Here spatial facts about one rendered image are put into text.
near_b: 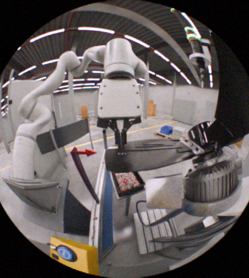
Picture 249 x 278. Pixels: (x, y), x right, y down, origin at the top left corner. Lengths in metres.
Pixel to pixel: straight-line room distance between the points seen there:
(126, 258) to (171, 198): 1.14
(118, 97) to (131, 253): 1.40
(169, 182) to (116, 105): 0.30
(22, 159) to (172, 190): 0.57
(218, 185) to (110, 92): 0.35
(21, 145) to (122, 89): 0.42
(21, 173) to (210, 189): 0.61
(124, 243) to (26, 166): 1.22
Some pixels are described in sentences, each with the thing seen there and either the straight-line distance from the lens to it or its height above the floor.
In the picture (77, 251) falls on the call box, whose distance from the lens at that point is 0.25.
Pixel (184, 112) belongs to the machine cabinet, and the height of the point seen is 0.94.
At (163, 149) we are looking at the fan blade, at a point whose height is 1.19.
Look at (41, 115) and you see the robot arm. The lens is 0.53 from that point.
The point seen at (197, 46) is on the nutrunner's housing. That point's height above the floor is 1.50.
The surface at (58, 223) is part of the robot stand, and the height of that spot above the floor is 0.93.
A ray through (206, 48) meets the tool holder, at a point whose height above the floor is 1.50.
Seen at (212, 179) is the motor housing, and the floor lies 1.14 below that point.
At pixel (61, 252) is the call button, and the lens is 0.27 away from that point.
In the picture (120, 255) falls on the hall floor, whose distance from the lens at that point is 1.34.
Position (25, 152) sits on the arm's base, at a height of 1.17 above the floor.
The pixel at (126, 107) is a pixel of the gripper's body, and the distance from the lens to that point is 0.18.
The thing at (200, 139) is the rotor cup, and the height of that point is 1.20.
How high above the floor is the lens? 1.29
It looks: 26 degrees down
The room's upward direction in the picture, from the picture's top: straight up
